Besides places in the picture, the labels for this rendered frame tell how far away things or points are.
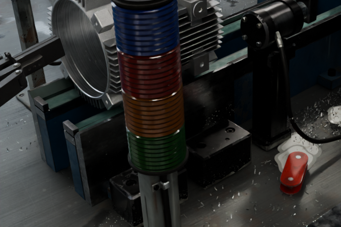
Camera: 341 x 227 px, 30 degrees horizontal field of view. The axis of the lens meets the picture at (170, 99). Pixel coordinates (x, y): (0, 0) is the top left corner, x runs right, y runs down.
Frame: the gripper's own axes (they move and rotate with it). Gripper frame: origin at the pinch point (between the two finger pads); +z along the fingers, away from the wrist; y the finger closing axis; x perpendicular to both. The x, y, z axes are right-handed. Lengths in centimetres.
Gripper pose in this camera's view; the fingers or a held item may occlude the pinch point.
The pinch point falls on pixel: (39, 55)
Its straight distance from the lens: 90.7
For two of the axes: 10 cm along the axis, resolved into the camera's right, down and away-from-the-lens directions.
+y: -6.1, -3.9, 6.9
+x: 1.7, 7.9, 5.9
